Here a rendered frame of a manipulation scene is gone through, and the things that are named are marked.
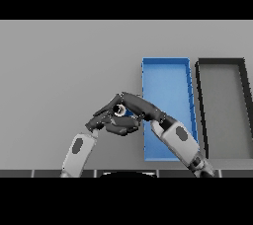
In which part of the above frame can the blue bin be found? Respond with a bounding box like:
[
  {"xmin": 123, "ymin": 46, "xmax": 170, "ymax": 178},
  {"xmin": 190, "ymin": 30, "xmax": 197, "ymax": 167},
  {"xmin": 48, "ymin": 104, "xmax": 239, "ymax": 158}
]
[{"xmin": 141, "ymin": 56, "xmax": 200, "ymax": 162}]

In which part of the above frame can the blue pipe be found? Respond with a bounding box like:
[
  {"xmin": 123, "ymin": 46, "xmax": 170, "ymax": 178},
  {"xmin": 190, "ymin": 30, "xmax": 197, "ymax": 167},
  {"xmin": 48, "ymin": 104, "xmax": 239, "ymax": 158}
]
[{"xmin": 113, "ymin": 103, "xmax": 135, "ymax": 118}]

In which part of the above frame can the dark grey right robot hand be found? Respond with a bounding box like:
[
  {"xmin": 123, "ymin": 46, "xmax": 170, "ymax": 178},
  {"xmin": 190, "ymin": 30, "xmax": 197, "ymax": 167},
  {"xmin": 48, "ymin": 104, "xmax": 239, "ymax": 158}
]
[{"xmin": 92, "ymin": 92, "xmax": 175, "ymax": 130}]

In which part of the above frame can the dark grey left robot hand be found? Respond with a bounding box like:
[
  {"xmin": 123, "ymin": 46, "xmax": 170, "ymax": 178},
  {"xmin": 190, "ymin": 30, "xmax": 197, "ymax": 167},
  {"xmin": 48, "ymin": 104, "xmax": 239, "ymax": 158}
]
[{"xmin": 84, "ymin": 108, "xmax": 141, "ymax": 137}]

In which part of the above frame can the dark grey bin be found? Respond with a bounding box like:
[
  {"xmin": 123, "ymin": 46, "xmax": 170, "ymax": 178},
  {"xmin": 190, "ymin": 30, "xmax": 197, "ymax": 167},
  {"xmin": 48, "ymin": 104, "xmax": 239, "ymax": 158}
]
[{"xmin": 195, "ymin": 57, "xmax": 253, "ymax": 160}]

